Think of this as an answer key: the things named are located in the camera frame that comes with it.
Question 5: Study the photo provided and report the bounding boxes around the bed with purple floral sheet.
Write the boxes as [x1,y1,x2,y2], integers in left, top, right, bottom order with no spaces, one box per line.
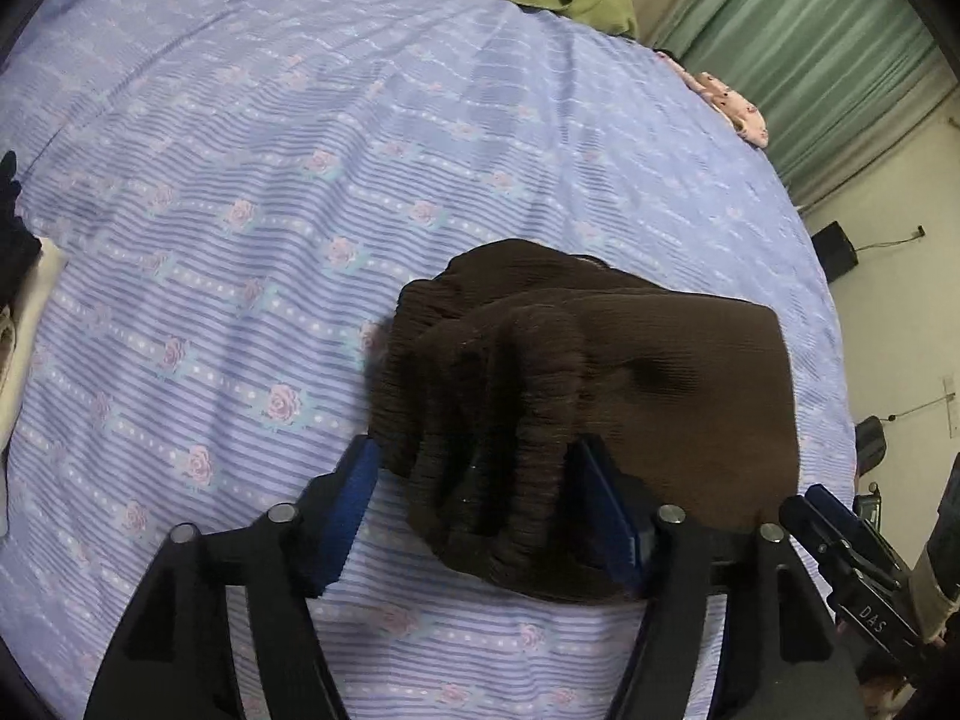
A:
[0,0,860,720]

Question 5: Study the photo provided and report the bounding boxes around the pink patterned garment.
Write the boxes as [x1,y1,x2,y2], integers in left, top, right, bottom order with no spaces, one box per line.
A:
[656,51,770,149]

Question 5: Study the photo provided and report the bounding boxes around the green curtain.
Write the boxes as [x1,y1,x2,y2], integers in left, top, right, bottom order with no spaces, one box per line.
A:
[645,0,960,203]

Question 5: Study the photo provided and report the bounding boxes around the brown fleece pants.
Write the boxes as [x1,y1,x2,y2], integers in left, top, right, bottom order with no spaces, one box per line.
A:
[366,238,802,605]

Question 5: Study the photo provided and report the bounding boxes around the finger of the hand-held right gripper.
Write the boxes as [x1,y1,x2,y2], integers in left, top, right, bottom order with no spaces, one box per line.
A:
[778,496,901,602]
[806,484,910,578]

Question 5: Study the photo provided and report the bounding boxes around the black and orange backpack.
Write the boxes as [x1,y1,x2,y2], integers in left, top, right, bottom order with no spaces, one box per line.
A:
[855,416,887,477]

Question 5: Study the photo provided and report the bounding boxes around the black power cable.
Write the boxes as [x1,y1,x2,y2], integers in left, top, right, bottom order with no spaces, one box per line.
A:
[885,379,960,421]

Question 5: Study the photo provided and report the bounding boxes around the wall socket cable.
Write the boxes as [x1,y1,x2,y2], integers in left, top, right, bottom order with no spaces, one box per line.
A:
[855,225,927,250]

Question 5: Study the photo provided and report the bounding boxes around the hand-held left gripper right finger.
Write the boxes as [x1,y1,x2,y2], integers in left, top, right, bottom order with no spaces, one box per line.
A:
[566,436,886,720]

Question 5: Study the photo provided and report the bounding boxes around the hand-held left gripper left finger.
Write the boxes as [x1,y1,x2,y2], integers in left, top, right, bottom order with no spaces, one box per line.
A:
[84,435,383,720]

